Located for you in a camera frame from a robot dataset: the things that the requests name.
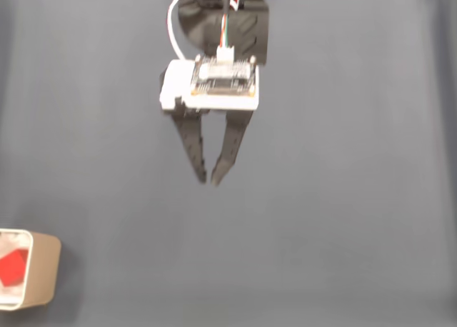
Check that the red cube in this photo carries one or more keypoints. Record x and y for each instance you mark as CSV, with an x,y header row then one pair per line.
x,y
14,268

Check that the white beige open box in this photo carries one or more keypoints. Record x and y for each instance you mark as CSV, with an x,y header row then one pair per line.
x,y
43,270

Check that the dark grey table mat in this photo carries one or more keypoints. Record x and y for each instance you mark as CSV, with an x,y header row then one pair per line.
x,y
285,198

